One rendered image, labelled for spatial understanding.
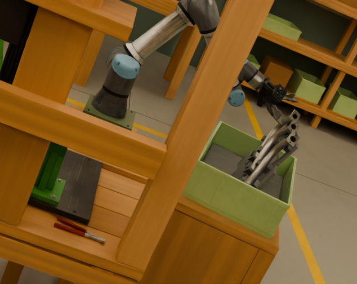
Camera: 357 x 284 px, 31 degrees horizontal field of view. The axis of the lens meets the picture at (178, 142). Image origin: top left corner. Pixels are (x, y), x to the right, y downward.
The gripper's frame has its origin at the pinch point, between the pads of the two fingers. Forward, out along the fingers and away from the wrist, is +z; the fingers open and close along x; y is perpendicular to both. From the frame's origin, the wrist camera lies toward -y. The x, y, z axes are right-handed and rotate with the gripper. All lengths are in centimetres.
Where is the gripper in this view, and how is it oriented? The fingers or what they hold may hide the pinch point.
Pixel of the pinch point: (289, 114)
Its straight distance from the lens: 293.7
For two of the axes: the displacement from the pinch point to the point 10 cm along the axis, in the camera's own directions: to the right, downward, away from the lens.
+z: 7.4, 6.6, 1.3
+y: 3.8, -2.5, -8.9
